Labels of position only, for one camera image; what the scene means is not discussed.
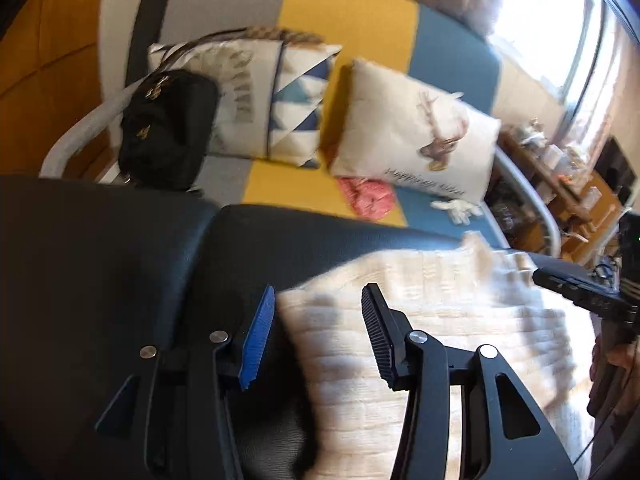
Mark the bright window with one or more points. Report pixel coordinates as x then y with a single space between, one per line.
545 20

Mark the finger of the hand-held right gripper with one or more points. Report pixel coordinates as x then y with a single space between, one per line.
580 292

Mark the black television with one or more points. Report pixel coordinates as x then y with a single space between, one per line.
615 165

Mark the deer print pillow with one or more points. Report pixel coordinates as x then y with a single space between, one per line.
390 125

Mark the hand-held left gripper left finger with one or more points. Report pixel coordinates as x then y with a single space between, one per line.
260 340

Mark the person's right hand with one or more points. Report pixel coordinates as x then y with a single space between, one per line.
625 357

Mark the cream knit sweater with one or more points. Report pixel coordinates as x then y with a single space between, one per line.
340 360

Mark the white glove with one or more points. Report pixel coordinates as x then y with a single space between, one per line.
457 210

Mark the grey yellow blue sofa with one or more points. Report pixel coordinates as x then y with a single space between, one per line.
345 15

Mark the triangle pattern pillow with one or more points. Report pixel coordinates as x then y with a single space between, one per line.
295 110

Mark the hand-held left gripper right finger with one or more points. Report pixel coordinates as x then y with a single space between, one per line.
375 340

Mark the orange wooden wardrobe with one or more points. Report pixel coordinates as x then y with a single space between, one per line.
50 60

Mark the red pink cloth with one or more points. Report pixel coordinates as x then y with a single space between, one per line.
367 197

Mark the black handbag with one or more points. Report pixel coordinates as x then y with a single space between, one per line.
165 130

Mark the dark wooden side table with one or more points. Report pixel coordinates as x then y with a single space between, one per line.
530 160

